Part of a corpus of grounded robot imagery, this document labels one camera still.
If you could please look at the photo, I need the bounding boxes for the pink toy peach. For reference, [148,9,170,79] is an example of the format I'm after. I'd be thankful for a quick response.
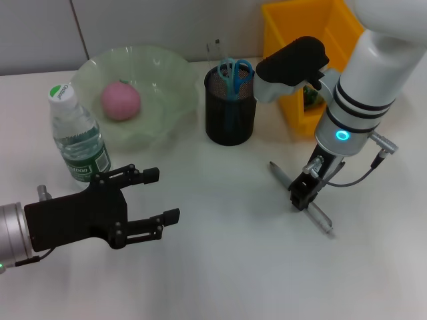
[101,81,141,123]

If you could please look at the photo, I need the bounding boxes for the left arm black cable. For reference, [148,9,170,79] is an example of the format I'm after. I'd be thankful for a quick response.
[15,184,55,267]

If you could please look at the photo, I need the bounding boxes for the green plastic wrapper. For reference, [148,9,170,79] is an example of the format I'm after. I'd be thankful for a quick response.
[302,85,324,109]

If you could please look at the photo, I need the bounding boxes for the clear plastic ruler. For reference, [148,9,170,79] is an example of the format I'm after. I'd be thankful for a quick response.
[205,38,225,76]

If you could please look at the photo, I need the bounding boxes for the clear green-label water bottle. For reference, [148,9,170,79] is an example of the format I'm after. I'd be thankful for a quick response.
[47,83,112,183]

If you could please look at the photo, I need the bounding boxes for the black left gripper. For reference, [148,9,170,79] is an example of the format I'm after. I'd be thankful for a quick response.
[23,163,181,253]

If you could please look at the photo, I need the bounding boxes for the black mesh pen cup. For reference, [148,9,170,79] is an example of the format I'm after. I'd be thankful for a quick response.
[203,63,258,147]

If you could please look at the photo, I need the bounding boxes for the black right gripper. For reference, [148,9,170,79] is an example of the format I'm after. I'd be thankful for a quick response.
[288,145,346,213]

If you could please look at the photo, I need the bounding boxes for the green glass fruit bowl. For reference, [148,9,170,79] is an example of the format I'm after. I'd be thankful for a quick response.
[69,45,199,151]

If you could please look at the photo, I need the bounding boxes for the yellow plastic bin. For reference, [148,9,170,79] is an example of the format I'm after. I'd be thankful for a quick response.
[261,0,366,137]

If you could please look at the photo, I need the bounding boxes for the grey white pen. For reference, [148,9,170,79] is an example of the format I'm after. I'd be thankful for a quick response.
[269,161,335,236]

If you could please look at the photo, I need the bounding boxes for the blue plastic scissors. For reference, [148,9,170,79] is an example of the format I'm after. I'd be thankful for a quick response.
[216,57,254,131]

